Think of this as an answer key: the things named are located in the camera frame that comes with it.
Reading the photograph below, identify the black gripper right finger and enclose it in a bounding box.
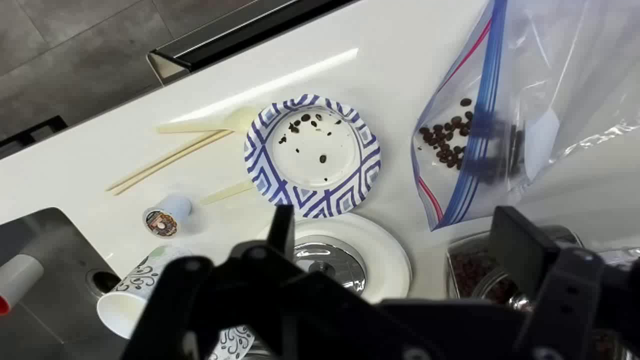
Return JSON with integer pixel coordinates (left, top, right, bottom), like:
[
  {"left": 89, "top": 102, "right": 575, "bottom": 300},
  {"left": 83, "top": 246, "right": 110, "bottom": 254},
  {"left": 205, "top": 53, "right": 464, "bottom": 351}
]
[{"left": 488, "top": 204, "right": 640, "bottom": 360}]

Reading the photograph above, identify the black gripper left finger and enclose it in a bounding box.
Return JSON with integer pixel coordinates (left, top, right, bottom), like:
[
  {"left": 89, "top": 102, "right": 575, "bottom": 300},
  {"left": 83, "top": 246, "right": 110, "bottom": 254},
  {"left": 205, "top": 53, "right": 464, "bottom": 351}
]
[{"left": 122, "top": 204, "right": 376, "bottom": 360}]

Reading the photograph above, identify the glass jar of coffee beans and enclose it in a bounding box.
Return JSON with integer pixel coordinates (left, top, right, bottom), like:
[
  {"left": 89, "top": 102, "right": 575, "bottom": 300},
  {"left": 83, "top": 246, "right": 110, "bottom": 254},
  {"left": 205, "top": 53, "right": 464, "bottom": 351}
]
[{"left": 443, "top": 224, "right": 640, "bottom": 360}]

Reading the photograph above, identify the patterned paper cup standing upright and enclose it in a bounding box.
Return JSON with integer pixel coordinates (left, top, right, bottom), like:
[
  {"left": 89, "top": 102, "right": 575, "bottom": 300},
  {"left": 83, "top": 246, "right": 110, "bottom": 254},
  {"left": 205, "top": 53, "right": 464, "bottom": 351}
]
[{"left": 210, "top": 325, "right": 255, "bottom": 360}]

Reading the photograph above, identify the patterned paper cup lying down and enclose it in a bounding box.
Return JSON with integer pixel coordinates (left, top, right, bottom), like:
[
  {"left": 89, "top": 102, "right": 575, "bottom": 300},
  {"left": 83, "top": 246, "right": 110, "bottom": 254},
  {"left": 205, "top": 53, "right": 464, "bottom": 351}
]
[{"left": 96, "top": 244, "right": 176, "bottom": 341}]

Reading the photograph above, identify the white coffee pod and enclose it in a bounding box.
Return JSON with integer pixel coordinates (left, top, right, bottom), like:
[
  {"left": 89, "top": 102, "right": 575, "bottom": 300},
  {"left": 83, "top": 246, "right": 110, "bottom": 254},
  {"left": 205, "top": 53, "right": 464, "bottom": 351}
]
[{"left": 141, "top": 193, "right": 196, "bottom": 240}]

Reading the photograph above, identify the pale wooden stirrer stick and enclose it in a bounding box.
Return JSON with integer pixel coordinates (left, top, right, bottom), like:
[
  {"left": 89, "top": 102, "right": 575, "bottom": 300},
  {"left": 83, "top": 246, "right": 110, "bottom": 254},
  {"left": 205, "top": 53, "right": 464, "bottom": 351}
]
[{"left": 197, "top": 182, "right": 255, "bottom": 206}]

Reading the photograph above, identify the blue patterned paper bowl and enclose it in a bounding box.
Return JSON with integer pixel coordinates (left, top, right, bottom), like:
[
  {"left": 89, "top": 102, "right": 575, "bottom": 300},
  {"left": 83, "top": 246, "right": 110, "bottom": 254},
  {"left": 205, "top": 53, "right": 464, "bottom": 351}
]
[{"left": 239, "top": 95, "right": 384, "bottom": 221}]

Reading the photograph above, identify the wooden chopstick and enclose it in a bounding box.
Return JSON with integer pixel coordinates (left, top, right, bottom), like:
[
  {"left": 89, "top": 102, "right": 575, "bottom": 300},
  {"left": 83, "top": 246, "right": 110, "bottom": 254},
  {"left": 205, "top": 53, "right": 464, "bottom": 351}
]
[
  {"left": 111, "top": 130, "right": 236, "bottom": 199},
  {"left": 104, "top": 129, "right": 228, "bottom": 194}
]

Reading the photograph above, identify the white bowl with metal cup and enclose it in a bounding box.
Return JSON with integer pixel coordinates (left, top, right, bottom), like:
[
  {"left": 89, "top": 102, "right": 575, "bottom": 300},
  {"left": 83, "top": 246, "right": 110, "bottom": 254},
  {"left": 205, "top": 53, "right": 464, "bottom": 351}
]
[{"left": 291, "top": 212, "right": 413, "bottom": 307}]

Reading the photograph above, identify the dark kitchen sink basin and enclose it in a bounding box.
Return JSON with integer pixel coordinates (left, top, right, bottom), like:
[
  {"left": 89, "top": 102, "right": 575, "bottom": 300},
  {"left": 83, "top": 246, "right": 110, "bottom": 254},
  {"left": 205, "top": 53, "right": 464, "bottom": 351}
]
[{"left": 0, "top": 206, "right": 130, "bottom": 360}]

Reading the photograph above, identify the pale disposable spoon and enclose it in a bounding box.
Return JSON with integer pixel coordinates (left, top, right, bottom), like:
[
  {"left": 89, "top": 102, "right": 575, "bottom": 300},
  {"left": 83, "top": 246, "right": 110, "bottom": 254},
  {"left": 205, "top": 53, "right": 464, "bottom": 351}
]
[{"left": 156, "top": 109, "right": 260, "bottom": 136}]

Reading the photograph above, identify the clear zip bag with beans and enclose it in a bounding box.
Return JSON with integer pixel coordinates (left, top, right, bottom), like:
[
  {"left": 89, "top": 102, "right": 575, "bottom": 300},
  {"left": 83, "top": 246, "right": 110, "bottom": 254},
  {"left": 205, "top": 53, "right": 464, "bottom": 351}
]
[{"left": 408, "top": 0, "right": 640, "bottom": 251}]

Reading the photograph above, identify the red and white small cup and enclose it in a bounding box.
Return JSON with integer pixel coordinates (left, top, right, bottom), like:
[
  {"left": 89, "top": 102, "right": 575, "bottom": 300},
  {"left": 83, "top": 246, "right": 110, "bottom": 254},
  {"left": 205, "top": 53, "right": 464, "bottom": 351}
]
[{"left": 0, "top": 252, "right": 45, "bottom": 321}]

